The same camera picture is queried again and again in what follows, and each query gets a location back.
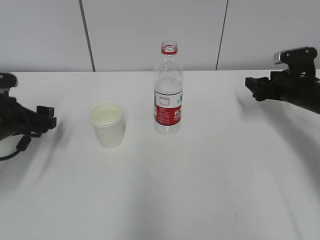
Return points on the clear water bottle red label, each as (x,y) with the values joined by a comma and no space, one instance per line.
(168,90)

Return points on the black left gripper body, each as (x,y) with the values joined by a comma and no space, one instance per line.
(25,121)

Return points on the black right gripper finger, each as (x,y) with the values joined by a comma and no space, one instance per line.
(260,94)
(255,84)

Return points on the white paper cup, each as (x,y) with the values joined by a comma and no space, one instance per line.
(107,121)

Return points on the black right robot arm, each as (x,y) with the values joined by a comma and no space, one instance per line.
(301,90)

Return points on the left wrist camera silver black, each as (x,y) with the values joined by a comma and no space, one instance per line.
(7,81)

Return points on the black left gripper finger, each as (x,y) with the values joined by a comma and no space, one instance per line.
(44,111)
(46,124)

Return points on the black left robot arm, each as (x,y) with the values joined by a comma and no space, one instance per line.
(6,129)

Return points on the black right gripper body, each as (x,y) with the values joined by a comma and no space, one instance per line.
(283,87)

